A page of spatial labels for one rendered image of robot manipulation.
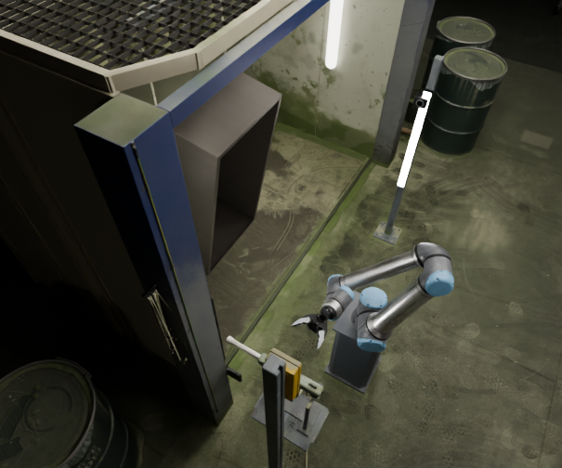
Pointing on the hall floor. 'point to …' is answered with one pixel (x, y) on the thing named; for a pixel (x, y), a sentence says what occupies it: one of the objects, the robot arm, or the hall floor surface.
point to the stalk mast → (274, 408)
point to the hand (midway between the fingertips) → (304, 336)
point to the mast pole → (398, 186)
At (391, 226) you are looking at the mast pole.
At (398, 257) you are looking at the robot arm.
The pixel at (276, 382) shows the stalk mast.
